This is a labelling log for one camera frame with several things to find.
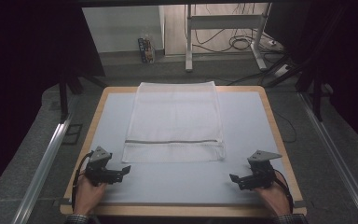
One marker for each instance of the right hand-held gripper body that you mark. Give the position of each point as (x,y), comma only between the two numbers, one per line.
(261,174)

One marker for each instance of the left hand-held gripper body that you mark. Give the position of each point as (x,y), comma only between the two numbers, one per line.
(99,169)

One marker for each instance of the white mesh laundry bag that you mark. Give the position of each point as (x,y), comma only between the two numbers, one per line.
(174,121)

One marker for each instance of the person's right hand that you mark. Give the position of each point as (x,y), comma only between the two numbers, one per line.
(275,199)

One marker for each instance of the person's left hand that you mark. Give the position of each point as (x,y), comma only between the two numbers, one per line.
(87,196)

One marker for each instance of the pale blue table mat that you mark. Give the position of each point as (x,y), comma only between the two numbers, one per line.
(248,124)

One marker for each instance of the black metal stand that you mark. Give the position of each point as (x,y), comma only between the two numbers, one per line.
(317,93)
(63,99)

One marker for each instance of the white power strip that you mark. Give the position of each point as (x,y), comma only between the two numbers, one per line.
(282,70)

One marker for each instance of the dark curtain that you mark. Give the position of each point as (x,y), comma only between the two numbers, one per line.
(28,77)
(351,62)

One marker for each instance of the small printed box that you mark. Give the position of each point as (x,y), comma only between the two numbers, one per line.
(146,50)

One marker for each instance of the black floor frame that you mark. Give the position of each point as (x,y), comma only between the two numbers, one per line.
(72,134)

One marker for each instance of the aluminium floor rail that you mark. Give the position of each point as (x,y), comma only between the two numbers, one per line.
(338,158)
(40,174)

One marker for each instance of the white metal desk frame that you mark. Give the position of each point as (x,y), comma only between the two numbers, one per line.
(189,37)

